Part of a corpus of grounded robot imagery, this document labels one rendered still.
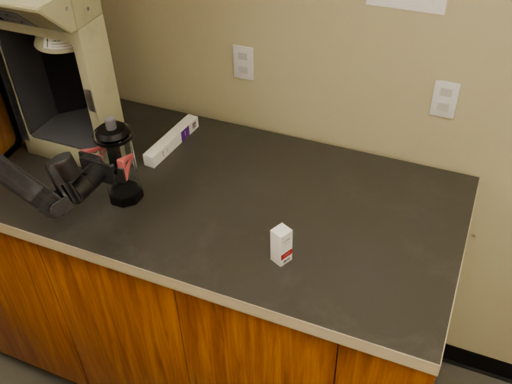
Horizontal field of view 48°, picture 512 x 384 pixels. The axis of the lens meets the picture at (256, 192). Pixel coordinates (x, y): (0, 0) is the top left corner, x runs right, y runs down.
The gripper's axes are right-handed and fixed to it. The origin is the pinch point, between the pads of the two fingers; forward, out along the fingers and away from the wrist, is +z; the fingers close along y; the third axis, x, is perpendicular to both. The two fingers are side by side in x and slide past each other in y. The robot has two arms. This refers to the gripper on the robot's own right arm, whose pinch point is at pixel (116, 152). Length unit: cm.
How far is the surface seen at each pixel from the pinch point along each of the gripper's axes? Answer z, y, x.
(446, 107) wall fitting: 50, -79, -5
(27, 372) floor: -20, 52, 110
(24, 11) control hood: -4.5, 14.5, -39.9
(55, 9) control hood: 0.7, 10.1, -39.0
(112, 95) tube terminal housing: 14.9, 10.1, -7.8
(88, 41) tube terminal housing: 9.6, 10.1, -26.9
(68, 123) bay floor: 17.1, 31.6, 8.3
